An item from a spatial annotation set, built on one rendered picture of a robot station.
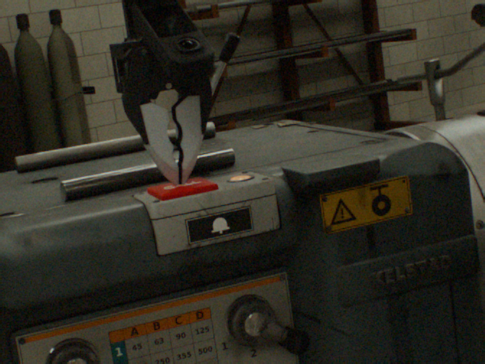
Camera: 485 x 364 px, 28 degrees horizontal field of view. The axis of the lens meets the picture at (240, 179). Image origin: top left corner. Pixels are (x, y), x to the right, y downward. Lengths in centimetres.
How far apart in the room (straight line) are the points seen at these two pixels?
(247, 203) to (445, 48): 988
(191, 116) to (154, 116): 4
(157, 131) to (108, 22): 743
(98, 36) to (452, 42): 422
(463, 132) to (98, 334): 58
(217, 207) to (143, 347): 17
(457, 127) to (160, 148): 50
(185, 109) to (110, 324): 23
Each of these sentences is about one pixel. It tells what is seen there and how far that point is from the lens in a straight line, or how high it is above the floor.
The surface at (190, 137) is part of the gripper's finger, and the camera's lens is 99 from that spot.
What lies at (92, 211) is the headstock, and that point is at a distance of 98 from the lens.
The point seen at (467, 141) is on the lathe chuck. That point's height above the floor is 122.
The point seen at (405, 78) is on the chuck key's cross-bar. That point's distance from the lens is 146.
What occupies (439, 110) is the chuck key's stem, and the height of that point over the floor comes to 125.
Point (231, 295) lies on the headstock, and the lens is 104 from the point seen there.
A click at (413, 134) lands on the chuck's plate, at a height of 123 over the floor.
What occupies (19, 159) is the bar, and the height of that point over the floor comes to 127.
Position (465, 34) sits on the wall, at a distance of 1106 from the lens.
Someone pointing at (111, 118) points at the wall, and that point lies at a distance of 839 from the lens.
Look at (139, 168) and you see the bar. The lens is 108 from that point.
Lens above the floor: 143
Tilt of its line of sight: 10 degrees down
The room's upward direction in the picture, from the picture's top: 8 degrees counter-clockwise
